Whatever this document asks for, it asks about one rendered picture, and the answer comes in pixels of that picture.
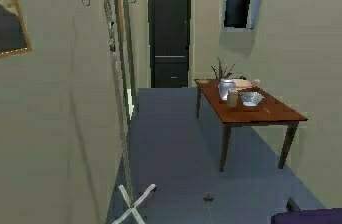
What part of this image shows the grey vase with twigs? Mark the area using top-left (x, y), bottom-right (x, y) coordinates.
top-left (210, 56), bottom-right (240, 102)

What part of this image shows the beige cup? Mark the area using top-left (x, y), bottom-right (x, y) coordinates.
top-left (226, 89), bottom-right (239, 109)

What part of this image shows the black fridge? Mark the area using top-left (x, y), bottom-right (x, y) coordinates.
top-left (148, 0), bottom-right (192, 89)

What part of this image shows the brown wooden table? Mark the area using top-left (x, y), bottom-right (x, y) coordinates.
top-left (194, 78), bottom-right (309, 173)

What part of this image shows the tan flat plate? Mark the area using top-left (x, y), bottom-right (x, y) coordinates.
top-left (232, 78), bottom-right (253, 90)

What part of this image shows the white bowl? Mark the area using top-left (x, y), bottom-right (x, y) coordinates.
top-left (238, 91), bottom-right (265, 108)

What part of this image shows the white coat stand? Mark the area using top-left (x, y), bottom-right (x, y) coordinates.
top-left (104, 0), bottom-right (158, 224)

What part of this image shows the purple sofa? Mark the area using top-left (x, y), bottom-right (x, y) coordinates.
top-left (271, 197), bottom-right (342, 224)

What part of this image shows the dark wall window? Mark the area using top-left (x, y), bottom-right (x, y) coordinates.
top-left (223, 0), bottom-right (262, 31)

